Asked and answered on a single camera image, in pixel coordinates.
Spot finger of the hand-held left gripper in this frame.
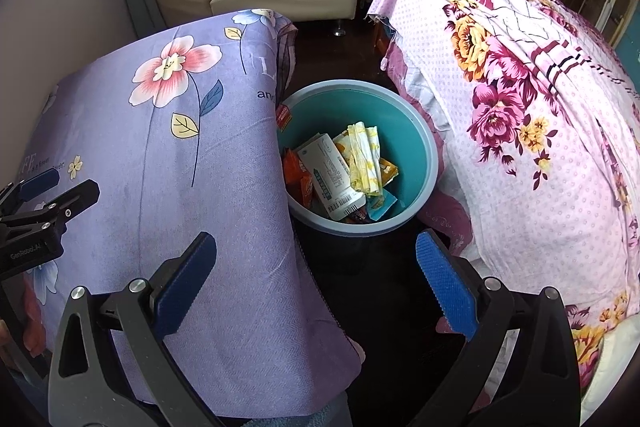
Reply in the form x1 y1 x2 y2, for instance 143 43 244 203
20 179 101 228
0 169 61 220

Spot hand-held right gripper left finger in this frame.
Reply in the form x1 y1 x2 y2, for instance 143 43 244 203
47 231 221 427

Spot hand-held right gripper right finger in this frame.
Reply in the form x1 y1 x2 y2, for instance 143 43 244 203
415 229 581 427

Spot orange snack wrapper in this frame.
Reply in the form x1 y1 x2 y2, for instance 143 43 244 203
332 134 399 198

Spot teal plastic bin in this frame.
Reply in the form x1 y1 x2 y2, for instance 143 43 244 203
276 80 440 238

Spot yellow patterned tissue pack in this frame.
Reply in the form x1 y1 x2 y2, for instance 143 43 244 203
347 122 383 198

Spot small red-orange wrapper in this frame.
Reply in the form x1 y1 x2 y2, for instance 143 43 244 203
282 147 313 208

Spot white medicine box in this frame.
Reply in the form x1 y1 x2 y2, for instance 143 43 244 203
296 133 367 222

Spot person's left hand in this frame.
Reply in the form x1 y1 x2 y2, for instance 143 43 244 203
22 287 51 350

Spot purple floral cloth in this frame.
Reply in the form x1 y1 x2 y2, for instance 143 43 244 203
15 8 366 418

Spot pink floral bedsheet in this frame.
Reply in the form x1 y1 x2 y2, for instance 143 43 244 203
367 0 640 423

